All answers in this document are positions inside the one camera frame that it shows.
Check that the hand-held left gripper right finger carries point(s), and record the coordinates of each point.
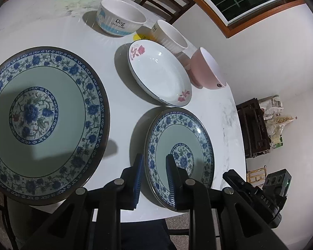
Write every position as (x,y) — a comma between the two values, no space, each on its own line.
(171,182)

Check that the dark wooden furniture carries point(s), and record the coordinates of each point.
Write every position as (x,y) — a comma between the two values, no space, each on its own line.
(253,127)

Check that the pink bowl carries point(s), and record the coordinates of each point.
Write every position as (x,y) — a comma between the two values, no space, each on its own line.
(202,70)

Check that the large blue floral plate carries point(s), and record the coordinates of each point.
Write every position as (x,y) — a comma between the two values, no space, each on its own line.
(41,130)

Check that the round yellow warning sticker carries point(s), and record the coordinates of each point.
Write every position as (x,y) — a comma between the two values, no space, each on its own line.
(142,37)

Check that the person's dark pants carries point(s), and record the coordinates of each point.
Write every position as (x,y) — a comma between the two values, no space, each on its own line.
(146,235)

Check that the small blue floral plate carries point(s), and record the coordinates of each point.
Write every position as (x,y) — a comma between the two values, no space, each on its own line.
(193,135)

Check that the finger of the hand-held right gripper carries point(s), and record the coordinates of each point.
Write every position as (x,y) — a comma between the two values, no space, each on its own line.
(234,176)

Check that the white bowl with blue stripes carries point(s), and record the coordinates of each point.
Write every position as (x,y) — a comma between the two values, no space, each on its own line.
(112,22)

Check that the white plate with pink flowers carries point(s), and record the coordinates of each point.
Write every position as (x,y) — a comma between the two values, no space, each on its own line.
(159,73)

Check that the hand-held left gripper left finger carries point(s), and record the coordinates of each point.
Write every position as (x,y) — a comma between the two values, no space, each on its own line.
(137,182)

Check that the pile of plastic bags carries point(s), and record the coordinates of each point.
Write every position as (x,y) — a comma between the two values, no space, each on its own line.
(276,119)

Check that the dark wooden slatted chair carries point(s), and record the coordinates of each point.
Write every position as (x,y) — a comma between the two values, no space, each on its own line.
(169,7)

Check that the cream ribbed bowl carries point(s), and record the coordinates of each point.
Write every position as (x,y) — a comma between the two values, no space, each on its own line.
(169,39)

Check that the bamboo chair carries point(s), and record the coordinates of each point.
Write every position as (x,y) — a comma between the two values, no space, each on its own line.
(257,175)

